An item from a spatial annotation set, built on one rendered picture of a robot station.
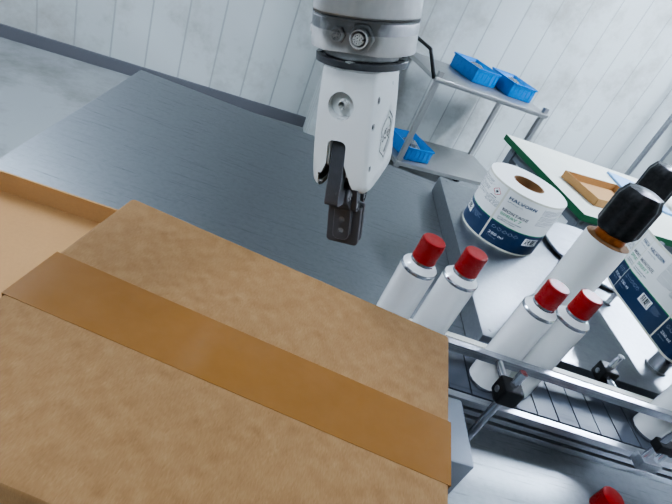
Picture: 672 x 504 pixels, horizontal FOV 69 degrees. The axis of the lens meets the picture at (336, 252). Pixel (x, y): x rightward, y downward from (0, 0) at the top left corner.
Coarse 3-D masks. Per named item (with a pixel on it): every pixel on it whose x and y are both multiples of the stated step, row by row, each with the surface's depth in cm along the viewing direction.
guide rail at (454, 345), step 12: (456, 348) 69; (468, 348) 69; (480, 348) 70; (492, 360) 70; (504, 360) 70; (516, 360) 71; (528, 372) 71; (540, 372) 71; (552, 372) 72; (564, 384) 72; (576, 384) 72; (588, 384) 73; (600, 396) 73; (612, 396) 72; (624, 396) 74; (636, 408) 74; (648, 408) 73; (660, 408) 74
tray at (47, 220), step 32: (0, 192) 78; (32, 192) 78; (64, 192) 78; (0, 224) 73; (32, 224) 75; (64, 224) 78; (96, 224) 80; (0, 256) 68; (32, 256) 70; (0, 288) 64
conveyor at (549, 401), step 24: (456, 360) 79; (456, 384) 75; (552, 384) 83; (528, 408) 76; (552, 408) 78; (576, 408) 81; (600, 408) 83; (624, 408) 85; (600, 432) 78; (624, 432) 80
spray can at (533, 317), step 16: (544, 288) 67; (560, 288) 66; (528, 304) 68; (544, 304) 67; (560, 304) 67; (512, 320) 70; (528, 320) 68; (544, 320) 67; (496, 336) 73; (512, 336) 70; (528, 336) 69; (496, 352) 72; (512, 352) 71; (528, 352) 71; (480, 368) 75; (480, 384) 75
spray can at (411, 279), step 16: (432, 240) 64; (416, 256) 64; (432, 256) 63; (400, 272) 66; (416, 272) 64; (432, 272) 65; (400, 288) 66; (416, 288) 65; (384, 304) 69; (400, 304) 67; (416, 304) 68
